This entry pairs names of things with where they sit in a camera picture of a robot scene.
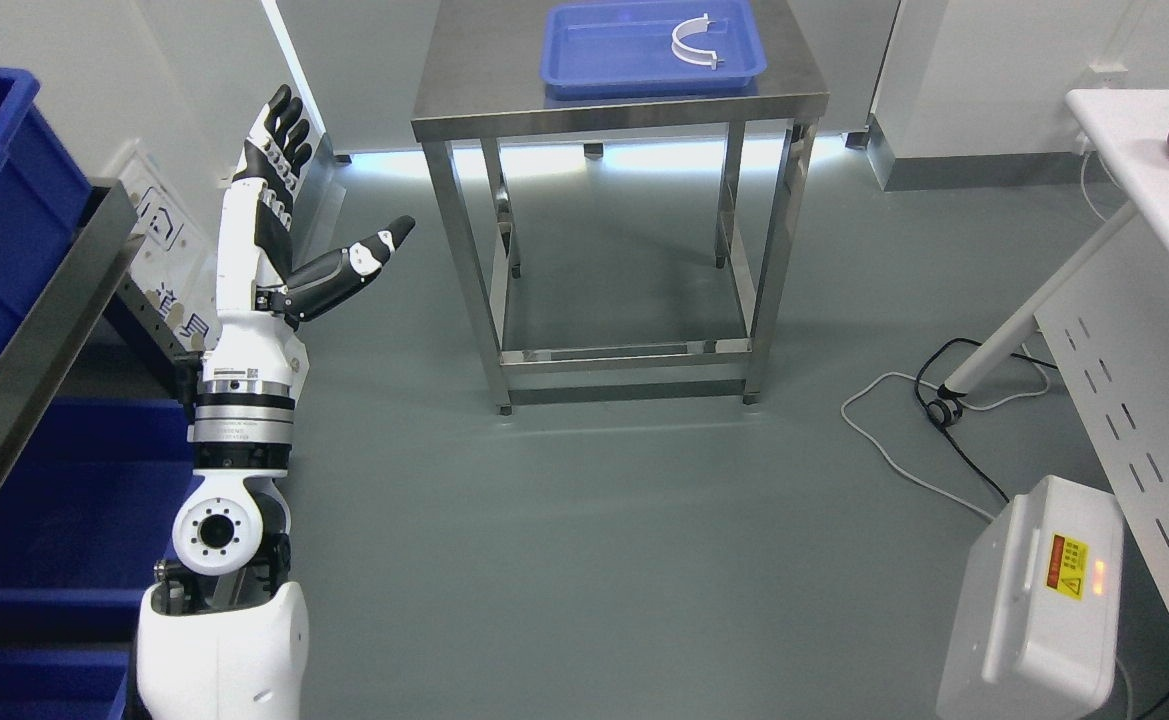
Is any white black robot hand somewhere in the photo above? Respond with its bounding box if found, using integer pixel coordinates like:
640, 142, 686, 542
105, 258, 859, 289
215, 85, 416, 327

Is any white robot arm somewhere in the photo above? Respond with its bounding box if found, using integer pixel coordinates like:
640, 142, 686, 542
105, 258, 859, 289
133, 310, 311, 719

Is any steel shelf rack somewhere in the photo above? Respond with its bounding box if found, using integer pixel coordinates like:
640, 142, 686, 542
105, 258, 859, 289
0, 178, 187, 489

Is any white sign board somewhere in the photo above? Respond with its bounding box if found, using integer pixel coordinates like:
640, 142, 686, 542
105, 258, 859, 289
109, 101, 330, 351

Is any stainless steel table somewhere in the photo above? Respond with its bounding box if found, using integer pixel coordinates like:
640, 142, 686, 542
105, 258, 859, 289
411, 1, 828, 418

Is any blue plastic tray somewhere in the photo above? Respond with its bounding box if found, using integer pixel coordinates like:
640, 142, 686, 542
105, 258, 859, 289
540, 1, 768, 101

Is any lower blue bin left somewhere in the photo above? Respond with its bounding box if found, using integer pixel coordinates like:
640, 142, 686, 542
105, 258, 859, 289
0, 399, 194, 719

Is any white semicircular pipe clamp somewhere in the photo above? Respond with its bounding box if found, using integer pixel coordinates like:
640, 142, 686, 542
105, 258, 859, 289
669, 14, 722, 71

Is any white desk leg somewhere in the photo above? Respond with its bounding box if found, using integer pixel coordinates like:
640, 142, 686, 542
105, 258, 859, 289
939, 201, 1136, 400

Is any white equipment box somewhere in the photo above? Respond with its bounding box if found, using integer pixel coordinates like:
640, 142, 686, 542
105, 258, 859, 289
936, 475, 1125, 719

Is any white perforated desk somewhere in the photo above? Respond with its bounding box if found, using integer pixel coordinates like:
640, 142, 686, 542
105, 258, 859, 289
1036, 88, 1169, 611

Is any white floor cable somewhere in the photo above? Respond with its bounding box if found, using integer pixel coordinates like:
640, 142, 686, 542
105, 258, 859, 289
841, 345, 1054, 522

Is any black floor cable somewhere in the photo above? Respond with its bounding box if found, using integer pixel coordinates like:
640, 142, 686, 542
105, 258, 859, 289
914, 337, 1060, 506

